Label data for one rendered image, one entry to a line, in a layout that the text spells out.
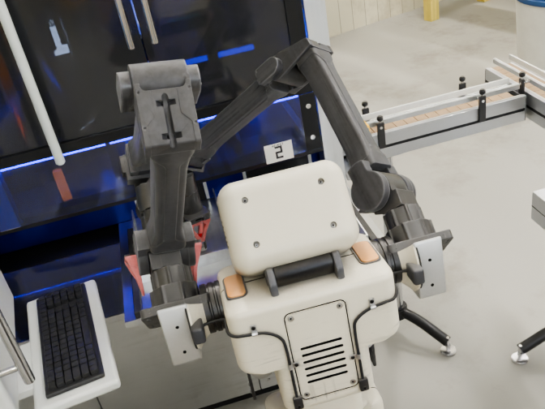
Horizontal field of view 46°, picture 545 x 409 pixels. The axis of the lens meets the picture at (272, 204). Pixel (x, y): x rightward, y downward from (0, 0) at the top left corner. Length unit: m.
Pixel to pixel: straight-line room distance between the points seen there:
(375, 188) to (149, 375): 1.35
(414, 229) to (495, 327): 1.63
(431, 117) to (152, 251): 1.31
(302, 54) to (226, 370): 1.31
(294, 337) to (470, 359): 1.63
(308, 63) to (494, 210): 2.17
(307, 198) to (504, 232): 2.30
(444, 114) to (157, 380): 1.33
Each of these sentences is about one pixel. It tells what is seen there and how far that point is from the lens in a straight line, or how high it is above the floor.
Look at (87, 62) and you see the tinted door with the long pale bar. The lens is 1.75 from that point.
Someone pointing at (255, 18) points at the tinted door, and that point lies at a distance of 1.76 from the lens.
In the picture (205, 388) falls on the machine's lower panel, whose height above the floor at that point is 0.18.
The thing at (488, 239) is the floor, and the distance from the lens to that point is 3.19.
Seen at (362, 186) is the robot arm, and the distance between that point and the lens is 1.18.
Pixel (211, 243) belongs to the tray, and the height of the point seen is 0.88.
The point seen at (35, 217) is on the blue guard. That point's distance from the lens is 1.92.
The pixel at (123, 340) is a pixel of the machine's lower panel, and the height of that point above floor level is 0.50.
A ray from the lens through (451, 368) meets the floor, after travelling 2.57.
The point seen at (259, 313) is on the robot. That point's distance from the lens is 1.00.
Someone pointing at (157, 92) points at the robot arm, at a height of 1.59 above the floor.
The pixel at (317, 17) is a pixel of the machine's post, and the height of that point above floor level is 1.38.
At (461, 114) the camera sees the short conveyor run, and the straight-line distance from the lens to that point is 2.22.
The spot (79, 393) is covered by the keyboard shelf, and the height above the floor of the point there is 0.80.
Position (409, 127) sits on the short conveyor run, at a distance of 2.14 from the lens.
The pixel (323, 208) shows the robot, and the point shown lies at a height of 1.34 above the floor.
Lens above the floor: 1.88
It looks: 31 degrees down
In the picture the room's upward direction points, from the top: 11 degrees counter-clockwise
